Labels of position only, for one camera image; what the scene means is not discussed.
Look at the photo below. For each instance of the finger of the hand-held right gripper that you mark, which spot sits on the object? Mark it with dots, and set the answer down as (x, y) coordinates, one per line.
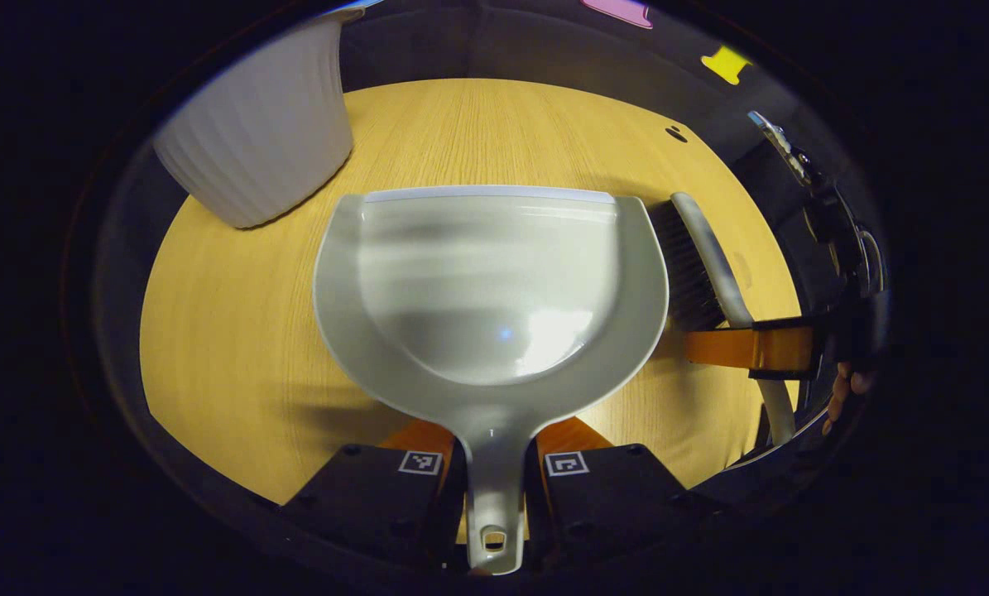
(784, 348)

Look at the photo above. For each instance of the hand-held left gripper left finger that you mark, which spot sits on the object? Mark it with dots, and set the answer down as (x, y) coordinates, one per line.
(378, 505)

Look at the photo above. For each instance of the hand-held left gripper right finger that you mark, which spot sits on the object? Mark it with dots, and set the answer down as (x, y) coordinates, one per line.
(610, 505)

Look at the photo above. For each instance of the small white broom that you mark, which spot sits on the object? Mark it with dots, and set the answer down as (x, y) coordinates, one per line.
(713, 257)

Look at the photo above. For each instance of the white dustpan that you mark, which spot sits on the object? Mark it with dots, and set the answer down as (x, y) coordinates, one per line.
(494, 290)

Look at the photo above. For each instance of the white ribbed garbage bin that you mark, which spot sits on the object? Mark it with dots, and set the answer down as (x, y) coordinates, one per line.
(262, 132)

